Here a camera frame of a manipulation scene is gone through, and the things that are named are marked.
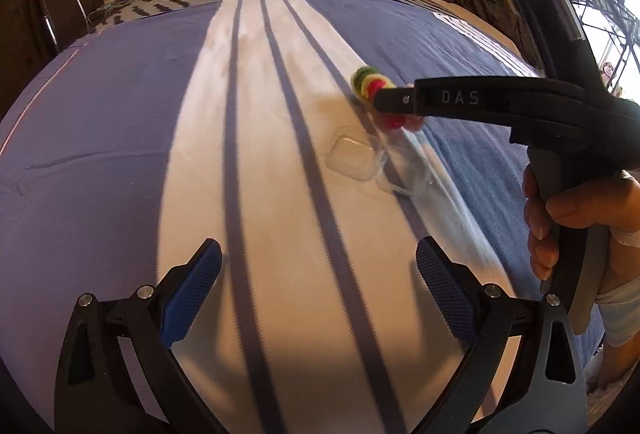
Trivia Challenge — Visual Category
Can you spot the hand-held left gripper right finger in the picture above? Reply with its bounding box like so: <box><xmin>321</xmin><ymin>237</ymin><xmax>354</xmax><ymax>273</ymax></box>
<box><xmin>415</xmin><ymin>236</ymin><xmax>589</xmax><ymax>434</ymax></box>

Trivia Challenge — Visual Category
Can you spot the clear plastic clamshell box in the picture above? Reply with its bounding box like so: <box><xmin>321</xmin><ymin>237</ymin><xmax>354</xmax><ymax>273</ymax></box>
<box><xmin>326</xmin><ymin>126</ymin><xmax>437</xmax><ymax>198</ymax></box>

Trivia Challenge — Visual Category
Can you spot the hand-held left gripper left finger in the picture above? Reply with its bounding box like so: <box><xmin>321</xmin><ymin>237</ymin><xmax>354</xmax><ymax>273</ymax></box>
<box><xmin>52</xmin><ymin>238</ymin><xmax>224</xmax><ymax>434</ymax></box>

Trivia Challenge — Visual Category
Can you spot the metal frame chair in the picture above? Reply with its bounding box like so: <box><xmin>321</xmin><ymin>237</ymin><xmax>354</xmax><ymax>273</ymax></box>
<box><xmin>29</xmin><ymin>0</ymin><xmax>97</xmax><ymax>55</ymax></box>

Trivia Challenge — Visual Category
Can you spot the black wire rack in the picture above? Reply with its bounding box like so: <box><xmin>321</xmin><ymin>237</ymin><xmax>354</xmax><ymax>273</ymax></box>
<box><xmin>549</xmin><ymin>0</ymin><xmax>640</xmax><ymax>95</ymax></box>

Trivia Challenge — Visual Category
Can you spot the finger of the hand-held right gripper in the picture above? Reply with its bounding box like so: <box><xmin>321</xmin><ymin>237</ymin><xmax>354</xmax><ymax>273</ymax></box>
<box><xmin>373</xmin><ymin>82</ymin><xmax>420</xmax><ymax>116</ymax></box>

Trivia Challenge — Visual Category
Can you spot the person's right hand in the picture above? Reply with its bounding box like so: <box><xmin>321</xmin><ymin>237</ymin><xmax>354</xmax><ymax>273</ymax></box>
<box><xmin>522</xmin><ymin>163</ymin><xmax>640</xmax><ymax>293</ymax></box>

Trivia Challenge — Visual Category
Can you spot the colourful ring toy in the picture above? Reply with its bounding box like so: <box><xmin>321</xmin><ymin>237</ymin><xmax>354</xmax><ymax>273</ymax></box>
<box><xmin>350</xmin><ymin>66</ymin><xmax>424</xmax><ymax>133</ymax></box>

